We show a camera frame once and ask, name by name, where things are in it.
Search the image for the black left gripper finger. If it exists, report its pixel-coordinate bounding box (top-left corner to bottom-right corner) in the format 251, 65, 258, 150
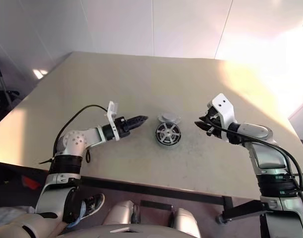
127, 115, 149, 125
128, 119, 148, 132

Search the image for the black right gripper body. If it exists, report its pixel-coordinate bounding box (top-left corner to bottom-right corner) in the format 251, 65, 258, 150
206, 106, 223, 138

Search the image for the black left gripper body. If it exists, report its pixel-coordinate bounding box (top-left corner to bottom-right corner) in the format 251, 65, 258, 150
115, 116, 131, 138

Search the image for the grey round cap plate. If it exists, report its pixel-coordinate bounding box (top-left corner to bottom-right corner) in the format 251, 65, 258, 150
156, 113, 182, 124

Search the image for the black spoked rotor disc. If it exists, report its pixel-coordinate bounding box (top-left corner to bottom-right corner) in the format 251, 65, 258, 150
155, 122, 183, 144

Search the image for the person's patterned sneaker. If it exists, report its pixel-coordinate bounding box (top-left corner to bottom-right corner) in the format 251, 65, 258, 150
80, 193, 105, 220

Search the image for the black flat plate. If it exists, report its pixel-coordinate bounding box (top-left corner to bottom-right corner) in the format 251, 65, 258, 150
140, 199, 173, 211

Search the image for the silver left robot thigh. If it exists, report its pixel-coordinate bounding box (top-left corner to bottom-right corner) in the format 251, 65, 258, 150
103, 199, 141, 228

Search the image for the silver robot thigh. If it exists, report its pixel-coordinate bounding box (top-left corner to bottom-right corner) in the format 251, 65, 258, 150
175, 207, 201, 238
103, 199, 141, 228

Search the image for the silver right robot thigh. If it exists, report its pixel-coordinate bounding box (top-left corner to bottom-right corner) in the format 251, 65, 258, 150
175, 207, 201, 238

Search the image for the silver robot torso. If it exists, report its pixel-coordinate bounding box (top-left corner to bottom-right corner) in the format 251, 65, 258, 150
61, 224, 199, 238

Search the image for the red item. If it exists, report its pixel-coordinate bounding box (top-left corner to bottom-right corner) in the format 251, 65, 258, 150
21, 175, 42, 190

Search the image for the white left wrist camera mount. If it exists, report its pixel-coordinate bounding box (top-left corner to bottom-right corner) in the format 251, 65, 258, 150
104, 100, 120, 142

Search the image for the black table frame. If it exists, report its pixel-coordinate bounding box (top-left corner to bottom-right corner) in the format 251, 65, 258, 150
0, 160, 266, 221

